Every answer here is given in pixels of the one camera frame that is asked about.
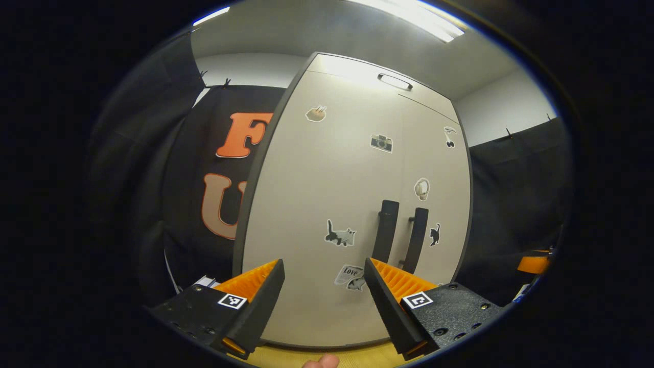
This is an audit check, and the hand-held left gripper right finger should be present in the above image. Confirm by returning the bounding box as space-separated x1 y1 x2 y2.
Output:
364 257 511 361

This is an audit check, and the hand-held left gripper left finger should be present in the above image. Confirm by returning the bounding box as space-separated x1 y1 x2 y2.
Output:
148 258 286 360

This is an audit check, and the white door with camera sticker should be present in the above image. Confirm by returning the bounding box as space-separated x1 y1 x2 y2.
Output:
241 71 409 348

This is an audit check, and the white door with headphones sticker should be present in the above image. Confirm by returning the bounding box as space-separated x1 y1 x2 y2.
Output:
398 94 472 289

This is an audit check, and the white and grey cabinet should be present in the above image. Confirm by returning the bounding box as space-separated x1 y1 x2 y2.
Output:
232 51 473 349

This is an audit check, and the black backdrop cloth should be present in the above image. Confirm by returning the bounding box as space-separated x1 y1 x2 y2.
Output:
87 31 568 307

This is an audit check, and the long ceiling light strip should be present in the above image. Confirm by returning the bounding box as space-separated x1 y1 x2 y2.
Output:
193 6 231 26

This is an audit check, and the white cabinet drawer with handle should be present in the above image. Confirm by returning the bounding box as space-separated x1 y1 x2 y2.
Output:
307 53 460 123

